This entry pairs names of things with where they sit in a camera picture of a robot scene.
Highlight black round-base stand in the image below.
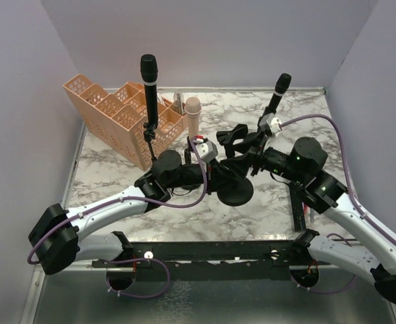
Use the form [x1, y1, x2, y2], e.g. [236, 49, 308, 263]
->
[257, 107, 275, 136]
[183, 137, 194, 165]
[216, 124, 254, 207]

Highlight black slim microphone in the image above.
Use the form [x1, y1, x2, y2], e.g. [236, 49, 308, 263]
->
[267, 73, 291, 113]

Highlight beige microphone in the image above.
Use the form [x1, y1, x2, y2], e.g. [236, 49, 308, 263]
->
[184, 97, 202, 139]

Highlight black tripod mic stand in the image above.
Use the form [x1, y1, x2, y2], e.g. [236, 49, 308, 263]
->
[144, 122, 157, 163]

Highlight black microphone silver ring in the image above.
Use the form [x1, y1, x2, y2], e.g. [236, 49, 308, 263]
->
[140, 53, 160, 128]

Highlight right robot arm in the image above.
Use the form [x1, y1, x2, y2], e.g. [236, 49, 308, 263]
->
[217, 130, 396, 304]

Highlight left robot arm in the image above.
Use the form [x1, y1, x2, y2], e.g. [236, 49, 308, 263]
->
[27, 144, 238, 275]

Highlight black microphone silver grille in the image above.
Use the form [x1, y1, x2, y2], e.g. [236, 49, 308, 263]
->
[288, 183, 306, 232]

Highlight pens in white packet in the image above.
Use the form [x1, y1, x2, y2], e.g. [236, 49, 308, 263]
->
[303, 205, 314, 223]

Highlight clear ruler in organizer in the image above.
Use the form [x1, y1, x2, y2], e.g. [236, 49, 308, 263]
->
[173, 92, 185, 115]

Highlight markers in organizer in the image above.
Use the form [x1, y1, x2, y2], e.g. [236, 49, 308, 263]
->
[157, 94, 167, 107]

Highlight peach plastic desk organizer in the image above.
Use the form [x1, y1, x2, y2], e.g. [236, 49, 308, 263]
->
[62, 74, 188, 169]

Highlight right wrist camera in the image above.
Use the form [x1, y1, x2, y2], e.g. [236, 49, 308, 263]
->
[258, 113, 281, 136]

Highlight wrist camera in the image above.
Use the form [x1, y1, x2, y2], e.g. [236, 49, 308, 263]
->
[258, 113, 281, 136]
[191, 136, 218, 163]

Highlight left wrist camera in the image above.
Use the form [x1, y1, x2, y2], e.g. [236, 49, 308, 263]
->
[191, 136, 218, 163]

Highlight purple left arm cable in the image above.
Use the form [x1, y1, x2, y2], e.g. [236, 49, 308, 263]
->
[27, 136, 208, 265]

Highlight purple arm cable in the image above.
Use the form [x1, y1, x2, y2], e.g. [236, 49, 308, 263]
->
[27, 136, 208, 265]
[278, 113, 396, 294]

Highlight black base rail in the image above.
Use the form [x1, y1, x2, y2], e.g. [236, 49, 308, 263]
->
[90, 240, 313, 282]

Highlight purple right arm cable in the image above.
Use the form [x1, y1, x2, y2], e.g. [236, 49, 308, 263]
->
[278, 113, 396, 294]

